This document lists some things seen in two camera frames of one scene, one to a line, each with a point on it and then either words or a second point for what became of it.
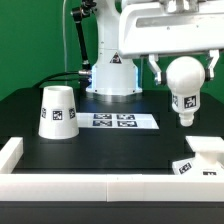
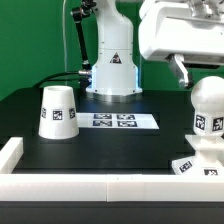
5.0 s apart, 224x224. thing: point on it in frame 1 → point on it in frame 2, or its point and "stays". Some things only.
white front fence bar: (111, 188) stays
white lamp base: (208, 160) stays
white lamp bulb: (185, 77) → (207, 103)
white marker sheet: (117, 120) stays
